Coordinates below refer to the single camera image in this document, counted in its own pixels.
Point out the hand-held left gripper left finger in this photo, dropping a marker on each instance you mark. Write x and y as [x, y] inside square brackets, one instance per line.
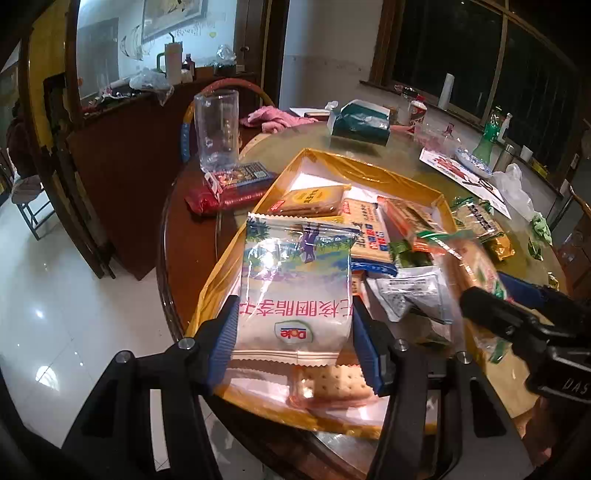
[221, 341]

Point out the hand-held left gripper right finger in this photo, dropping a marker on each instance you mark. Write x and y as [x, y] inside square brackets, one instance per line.
[371, 355]

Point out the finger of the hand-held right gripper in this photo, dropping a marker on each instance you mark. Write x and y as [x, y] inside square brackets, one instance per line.
[494, 314]
[524, 288]

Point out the orange cracker packet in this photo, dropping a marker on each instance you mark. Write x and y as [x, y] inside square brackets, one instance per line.
[332, 385]

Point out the round cracker packet green label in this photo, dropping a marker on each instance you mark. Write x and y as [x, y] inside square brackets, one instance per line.
[475, 267]

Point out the white printed snack packet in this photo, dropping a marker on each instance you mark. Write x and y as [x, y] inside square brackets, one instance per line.
[406, 290]

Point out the brown sesame cracker packet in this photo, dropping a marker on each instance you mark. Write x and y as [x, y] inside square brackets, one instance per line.
[480, 219]

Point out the white fruit-print snack packet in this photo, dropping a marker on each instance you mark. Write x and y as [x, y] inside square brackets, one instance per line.
[291, 295]

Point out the blue-label cracker packet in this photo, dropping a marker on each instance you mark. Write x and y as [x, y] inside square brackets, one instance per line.
[369, 235]

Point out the orange white snack packet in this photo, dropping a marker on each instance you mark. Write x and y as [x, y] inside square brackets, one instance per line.
[406, 217]

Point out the yellow snack packet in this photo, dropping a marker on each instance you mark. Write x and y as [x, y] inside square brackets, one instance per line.
[309, 198]

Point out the yellow taped cardboard tray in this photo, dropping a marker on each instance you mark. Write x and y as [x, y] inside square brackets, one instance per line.
[369, 175]

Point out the green crumpled cloth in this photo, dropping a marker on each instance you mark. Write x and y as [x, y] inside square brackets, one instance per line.
[541, 228]

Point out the white plastic bag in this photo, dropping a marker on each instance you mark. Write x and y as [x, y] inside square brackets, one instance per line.
[515, 189]

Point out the steel flask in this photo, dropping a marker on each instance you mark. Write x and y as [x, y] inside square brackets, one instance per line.
[508, 158]

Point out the white cup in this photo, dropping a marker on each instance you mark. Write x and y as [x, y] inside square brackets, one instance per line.
[526, 154]

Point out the blue white plate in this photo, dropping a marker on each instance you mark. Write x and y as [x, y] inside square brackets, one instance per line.
[473, 162]

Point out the red snack bag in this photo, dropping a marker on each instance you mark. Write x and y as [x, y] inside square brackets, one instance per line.
[203, 201]

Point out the green plastic bottle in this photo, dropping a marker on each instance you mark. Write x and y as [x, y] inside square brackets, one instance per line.
[485, 147]

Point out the printed leaflet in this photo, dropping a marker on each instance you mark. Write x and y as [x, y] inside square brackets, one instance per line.
[443, 166]

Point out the white spray bottle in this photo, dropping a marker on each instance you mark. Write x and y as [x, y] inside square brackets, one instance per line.
[505, 128]

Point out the blue printed packet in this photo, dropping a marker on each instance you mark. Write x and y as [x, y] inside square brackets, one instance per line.
[242, 175]

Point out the clear plastic bowl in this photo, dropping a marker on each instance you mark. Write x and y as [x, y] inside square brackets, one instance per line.
[434, 137]

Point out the wooden sideboard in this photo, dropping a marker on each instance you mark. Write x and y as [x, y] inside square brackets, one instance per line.
[138, 175]

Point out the white jar red label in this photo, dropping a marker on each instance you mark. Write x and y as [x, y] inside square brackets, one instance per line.
[418, 113]

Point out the clear glass mug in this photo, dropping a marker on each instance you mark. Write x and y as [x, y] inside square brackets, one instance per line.
[216, 134]

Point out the white paper towel roll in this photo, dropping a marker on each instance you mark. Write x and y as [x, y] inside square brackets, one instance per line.
[446, 92]

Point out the yellow lidded jar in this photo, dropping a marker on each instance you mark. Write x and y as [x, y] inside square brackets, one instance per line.
[395, 115]

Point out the pink cloth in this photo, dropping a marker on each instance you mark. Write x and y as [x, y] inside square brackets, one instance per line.
[277, 119]

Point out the green tissue box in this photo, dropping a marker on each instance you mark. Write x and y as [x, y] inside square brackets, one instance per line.
[360, 124]

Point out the metal folding chair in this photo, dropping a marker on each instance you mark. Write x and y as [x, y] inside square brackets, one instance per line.
[27, 203]

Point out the red round-back chair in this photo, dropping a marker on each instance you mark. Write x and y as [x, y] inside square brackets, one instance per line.
[231, 83]

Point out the clear plastic bag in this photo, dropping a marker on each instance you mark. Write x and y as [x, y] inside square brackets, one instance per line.
[150, 83]

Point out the clear wrapped ornament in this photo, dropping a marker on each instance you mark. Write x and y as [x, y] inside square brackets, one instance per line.
[225, 54]

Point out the framed wall painting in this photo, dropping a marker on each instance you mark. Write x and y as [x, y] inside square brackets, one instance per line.
[173, 18]

